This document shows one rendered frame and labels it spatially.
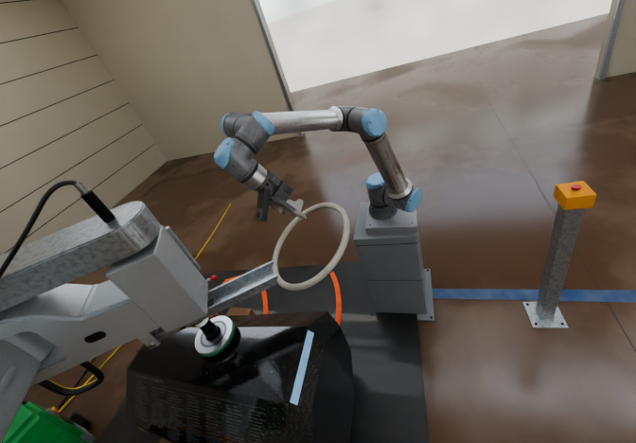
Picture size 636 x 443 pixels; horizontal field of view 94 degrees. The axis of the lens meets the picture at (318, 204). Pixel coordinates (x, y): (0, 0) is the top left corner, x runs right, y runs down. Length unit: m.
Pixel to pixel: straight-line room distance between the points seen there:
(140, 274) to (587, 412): 2.36
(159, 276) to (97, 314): 0.30
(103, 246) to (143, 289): 0.24
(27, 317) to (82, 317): 0.17
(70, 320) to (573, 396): 2.55
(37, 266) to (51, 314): 0.26
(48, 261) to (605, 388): 2.75
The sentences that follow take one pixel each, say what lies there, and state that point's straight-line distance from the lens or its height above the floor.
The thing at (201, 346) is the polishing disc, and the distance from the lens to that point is 1.81.
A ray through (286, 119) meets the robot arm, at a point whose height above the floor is 1.83.
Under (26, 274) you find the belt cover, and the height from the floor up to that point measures 1.72.
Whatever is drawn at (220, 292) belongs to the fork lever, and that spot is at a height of 1.13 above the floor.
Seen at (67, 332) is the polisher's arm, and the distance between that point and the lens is 1.65.
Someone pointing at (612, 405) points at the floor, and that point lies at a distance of 2.49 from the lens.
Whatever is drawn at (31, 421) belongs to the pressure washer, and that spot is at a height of 0.51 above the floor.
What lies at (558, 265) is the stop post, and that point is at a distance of 2.22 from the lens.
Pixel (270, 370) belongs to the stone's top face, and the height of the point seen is 0.87.
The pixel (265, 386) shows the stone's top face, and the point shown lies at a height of 0.87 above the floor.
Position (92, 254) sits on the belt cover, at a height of 1.69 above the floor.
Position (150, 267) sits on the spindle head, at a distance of 1.35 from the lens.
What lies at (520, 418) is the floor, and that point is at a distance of 2.34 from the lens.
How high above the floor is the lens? 2.18
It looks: 34 degrees down
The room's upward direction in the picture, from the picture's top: 20 degrees counter-clockwise
